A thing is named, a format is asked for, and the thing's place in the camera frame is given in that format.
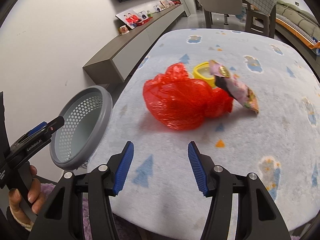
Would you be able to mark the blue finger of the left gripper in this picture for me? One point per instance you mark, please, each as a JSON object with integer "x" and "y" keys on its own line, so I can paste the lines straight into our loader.
{"x": 37, "y": 128}
{"x": 46, "y": 130}

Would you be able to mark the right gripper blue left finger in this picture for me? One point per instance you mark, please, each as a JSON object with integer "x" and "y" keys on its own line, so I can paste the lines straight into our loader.
{"x": 106, "y": 181}

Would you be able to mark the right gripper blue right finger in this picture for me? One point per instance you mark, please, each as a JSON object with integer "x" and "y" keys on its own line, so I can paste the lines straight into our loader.
{"x": 214, "y": 182}

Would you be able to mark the red plastic bag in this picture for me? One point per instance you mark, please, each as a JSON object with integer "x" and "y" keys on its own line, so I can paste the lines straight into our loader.
{"x": 182, "y": 103}

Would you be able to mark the pink snack wrapper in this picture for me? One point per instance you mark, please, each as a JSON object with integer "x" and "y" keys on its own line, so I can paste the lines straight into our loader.
{"x": 239, "y": 91}

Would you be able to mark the grey perforated trash basket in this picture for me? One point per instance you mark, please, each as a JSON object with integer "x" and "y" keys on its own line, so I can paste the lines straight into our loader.
{"x": 86, "y": 118}

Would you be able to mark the person's left hand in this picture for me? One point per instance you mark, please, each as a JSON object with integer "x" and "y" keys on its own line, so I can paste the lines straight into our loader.
{"x": 35, "y": 197}

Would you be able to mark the light blue patterned rug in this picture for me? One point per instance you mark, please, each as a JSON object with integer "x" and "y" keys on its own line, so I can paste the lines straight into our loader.
{"x": 280, "y": 143}

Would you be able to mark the floating brown tv cabinet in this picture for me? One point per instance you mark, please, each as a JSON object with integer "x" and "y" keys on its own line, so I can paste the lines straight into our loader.
{"x": 116, "y": 60}

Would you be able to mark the patterned paper cup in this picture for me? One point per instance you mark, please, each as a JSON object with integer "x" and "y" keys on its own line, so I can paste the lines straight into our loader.
{"x": 124, "y": 30}

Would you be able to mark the red flat box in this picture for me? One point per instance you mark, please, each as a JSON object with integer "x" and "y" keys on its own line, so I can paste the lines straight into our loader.
{"x": 143, "y": 21}

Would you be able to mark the green sofa with blanket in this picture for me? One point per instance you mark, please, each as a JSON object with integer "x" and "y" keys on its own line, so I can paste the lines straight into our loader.
{"x": 300, "y": 23}

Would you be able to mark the grey round-back chair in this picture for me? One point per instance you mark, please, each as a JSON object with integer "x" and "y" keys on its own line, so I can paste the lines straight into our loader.
{"x": 226, "y": 7}

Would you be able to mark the large red photo frame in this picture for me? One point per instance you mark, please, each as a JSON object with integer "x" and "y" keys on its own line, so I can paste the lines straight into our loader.
{"x": 129, "y": 17}

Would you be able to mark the small white photo frame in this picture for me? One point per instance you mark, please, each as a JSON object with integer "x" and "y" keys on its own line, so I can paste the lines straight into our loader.
{"x": 143, "y": 15}

